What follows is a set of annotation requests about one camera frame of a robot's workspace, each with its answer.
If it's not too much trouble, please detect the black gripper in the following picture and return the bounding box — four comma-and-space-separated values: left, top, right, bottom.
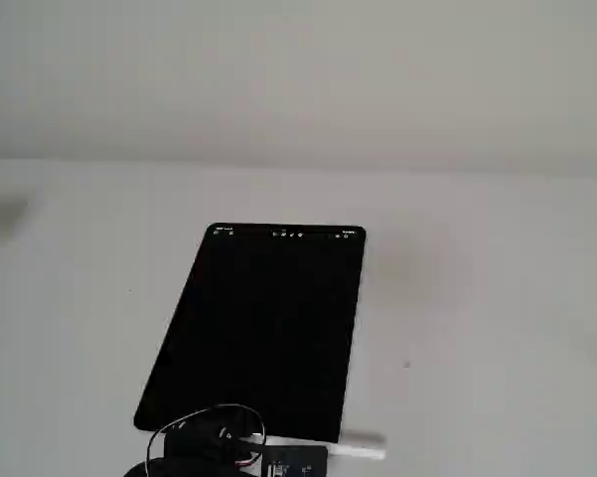
161, 410, 265, 469

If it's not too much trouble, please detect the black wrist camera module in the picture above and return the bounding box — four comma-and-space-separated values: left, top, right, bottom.
259, 444, 330, 477

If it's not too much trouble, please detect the white stylus pencil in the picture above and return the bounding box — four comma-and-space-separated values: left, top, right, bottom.
255, 433, 387, 461

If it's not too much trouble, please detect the black screen tablet silver edge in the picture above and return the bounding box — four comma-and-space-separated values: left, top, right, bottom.
133, 223, 368, 446

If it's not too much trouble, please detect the black red white cable bundle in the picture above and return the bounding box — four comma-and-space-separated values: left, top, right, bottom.
145, 403, 268, 468

